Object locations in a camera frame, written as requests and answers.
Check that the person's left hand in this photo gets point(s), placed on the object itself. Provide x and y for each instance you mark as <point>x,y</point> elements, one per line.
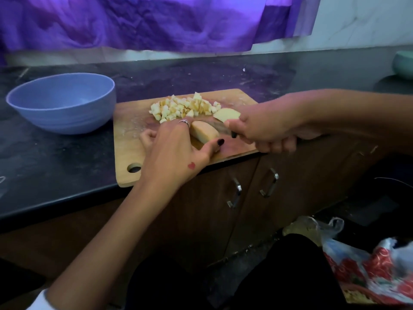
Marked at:
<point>171,158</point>

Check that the person's right hand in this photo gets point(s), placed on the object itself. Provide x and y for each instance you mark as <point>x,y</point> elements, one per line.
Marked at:
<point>277,122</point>

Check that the rounded potato end piece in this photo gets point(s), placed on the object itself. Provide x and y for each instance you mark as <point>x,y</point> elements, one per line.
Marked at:
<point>205,131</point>

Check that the potato slice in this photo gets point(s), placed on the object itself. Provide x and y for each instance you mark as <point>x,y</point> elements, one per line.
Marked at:
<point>227,115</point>

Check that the pile of diced potato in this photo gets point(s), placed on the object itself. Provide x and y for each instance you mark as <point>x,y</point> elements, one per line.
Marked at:
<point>184,107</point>

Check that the blue bowl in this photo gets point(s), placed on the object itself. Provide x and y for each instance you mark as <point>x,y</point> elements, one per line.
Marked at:
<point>61,103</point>

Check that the person's right forearm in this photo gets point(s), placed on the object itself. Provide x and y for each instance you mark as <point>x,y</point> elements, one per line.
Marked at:
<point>368,116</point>

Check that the person's left forearm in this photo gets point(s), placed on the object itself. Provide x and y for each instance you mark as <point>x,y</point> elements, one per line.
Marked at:
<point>106,252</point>

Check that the green bowl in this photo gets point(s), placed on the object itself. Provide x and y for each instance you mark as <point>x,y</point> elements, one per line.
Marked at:
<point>404,64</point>

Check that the person's dark trousers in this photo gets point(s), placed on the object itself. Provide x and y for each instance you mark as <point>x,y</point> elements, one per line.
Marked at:
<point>290,274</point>

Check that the wooden cutting board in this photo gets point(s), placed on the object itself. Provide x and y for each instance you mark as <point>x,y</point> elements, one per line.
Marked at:
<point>129,132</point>

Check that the purple cloth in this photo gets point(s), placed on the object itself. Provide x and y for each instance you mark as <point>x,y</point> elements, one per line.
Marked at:
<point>142,19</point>

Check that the red and white plastic bag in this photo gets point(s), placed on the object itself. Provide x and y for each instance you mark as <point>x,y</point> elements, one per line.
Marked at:
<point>374,268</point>

